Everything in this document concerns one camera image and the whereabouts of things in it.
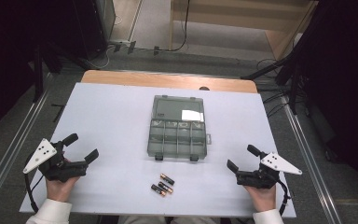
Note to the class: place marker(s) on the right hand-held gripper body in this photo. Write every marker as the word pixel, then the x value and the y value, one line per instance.
pixel 258 179

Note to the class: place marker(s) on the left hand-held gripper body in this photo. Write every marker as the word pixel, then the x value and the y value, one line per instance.
pixel 59 169

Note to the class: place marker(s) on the grey clear plastic compartment box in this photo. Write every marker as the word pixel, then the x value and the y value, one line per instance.
pixel 177 130

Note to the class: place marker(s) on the person's left hand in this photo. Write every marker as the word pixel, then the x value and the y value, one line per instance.
pixel 59 189

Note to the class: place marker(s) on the person's right hand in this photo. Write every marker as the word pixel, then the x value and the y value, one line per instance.
pixel 262 199

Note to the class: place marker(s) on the white board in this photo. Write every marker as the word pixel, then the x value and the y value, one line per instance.
pixel 112 124

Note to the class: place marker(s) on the black upright stand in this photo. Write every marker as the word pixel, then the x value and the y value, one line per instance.
pixel 38 74

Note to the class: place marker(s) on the black stand legs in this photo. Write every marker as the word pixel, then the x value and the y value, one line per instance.
pixel 270 67

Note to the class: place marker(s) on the black curtain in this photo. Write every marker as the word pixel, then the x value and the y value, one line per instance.
pixel 6 62
pixel 348 93

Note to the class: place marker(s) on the wooden table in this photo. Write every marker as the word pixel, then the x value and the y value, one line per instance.
pixel 167 81

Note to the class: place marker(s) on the black cabinet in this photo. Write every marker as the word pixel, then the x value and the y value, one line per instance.
pixel 90 25

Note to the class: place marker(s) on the light wooden shelf unit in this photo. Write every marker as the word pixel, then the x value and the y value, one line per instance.
pixel 230 14

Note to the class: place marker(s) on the metal floor rail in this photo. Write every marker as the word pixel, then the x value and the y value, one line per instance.
pixel 310 161
pixel 15 146

